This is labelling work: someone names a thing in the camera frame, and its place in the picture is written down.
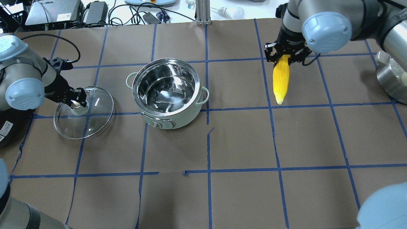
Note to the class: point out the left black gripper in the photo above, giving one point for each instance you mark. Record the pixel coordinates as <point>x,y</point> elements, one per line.
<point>58,86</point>

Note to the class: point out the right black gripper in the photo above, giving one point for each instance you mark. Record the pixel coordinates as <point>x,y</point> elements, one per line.
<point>290,37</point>

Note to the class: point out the glass pot lid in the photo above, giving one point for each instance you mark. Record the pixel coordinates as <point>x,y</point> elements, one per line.
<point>81,122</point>

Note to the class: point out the yellow corn cob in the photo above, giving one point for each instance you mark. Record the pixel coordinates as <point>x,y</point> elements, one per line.
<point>281,75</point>

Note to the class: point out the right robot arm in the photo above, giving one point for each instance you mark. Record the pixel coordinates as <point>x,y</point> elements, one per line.
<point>322,26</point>

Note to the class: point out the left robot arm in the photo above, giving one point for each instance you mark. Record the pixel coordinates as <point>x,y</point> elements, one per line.
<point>28,79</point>

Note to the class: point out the pale green cooking pot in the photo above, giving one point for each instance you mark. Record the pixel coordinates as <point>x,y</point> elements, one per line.
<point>168,93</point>

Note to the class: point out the steel steamer pot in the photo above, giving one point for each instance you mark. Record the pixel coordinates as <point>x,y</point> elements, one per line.
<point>391,77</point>

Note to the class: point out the white light bulb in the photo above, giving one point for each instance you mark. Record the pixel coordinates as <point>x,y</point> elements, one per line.
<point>232,12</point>

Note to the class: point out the black power adapter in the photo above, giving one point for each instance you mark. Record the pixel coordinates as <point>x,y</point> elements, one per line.
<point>96,13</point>

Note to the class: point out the aluminium frame post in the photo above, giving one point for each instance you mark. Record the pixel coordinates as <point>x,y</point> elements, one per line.
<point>202,11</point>

